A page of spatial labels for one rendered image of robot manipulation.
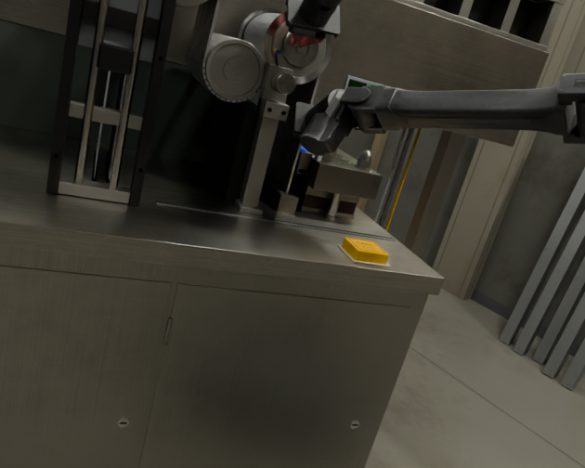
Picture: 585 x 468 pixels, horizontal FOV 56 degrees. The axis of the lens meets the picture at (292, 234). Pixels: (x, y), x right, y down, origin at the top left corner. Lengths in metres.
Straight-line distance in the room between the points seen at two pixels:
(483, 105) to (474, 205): 2.91
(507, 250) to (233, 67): 2.94
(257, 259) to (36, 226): 0.35
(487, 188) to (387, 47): 2.28
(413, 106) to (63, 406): 0.81
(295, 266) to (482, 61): 1.03
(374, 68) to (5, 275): 1.10
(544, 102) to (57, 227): 0.76
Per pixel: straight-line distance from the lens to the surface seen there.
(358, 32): 1.60
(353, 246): 1.06
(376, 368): 1.21
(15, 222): 0.91
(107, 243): 0.91
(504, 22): 1.84
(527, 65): 1.90
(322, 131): 1.04
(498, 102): 0.94
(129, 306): 0.99
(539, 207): 3.76
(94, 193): 1.06
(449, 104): 0.96
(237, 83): 1.17
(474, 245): 3.84
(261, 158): 1.16
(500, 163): 3.77
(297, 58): 1.17
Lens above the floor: 1.23
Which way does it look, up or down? 17 degrees down
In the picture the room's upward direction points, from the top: 15 degrees clockwise
